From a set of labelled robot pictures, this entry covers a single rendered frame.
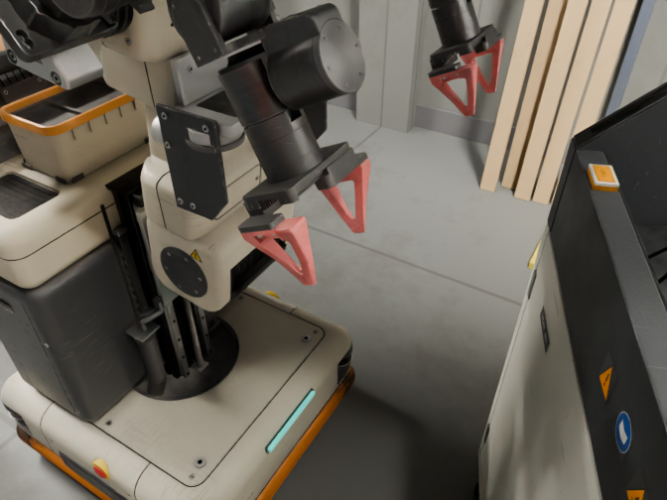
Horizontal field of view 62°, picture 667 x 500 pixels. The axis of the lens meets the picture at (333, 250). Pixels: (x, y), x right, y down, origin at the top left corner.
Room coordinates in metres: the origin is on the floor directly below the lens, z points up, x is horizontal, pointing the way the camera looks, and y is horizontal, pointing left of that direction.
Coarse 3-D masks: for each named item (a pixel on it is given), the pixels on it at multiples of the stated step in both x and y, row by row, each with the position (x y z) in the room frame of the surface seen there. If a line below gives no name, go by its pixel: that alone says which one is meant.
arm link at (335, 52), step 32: (192, 0) 0.46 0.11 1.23; (192, 32) 0.46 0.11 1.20; (256, 32) 0.44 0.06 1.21; (288, 32) 0.44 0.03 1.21; (320, 32) 0.42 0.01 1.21; (352, 32) 0.46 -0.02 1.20; (288, 64) 0.43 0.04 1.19; (320, 64) 0.41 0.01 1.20; (352, 64) 0.44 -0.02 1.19; (288, 96) 0.43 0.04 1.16; (320, 96) 0.42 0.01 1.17
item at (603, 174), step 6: (588, 168) 0.67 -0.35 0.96; (594, 168) 0.66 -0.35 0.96; (600, 168) 0.66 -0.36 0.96; (606, 168) 0.66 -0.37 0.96; (588, 174) 0.66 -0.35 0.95; (600, 174) 0.64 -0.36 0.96; (606, 174) 0.64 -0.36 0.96; (600, 180) 0.62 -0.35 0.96; (606, 180) 0.62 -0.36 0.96; (612, 180) 0.62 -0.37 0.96; (594, 186) 0.62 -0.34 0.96; (600, 186) 0.62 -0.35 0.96
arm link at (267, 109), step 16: (256, 48) 0.47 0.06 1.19; (240, 64) 0.46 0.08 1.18; (256, 64) 0.46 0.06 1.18; (224, 80) 0.46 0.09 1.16; (240, 80) 0.45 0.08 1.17; (256, 80) 0.45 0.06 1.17; (240, 96) 0.45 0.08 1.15; (256, 96) 0.45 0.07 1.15; (272, 96) 0.45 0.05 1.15; (240, 112) 0.45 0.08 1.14; (256, 112) 0.45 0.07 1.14; (272, 112) 0.45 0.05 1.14; (288, 112) 0.46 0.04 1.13
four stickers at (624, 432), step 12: (600, 372) 0.39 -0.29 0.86; (612, 372) 0.37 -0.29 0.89; (600, 384) 0.38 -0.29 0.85; (612, 384) 0.36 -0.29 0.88; (624, 408) 0.32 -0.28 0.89; (624, 420) 0.31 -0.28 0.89; (624, 432) 0.30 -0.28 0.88; (624, 444) 0.29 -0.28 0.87; (636, 480) 0.26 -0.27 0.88; (636, 492) 0.25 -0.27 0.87
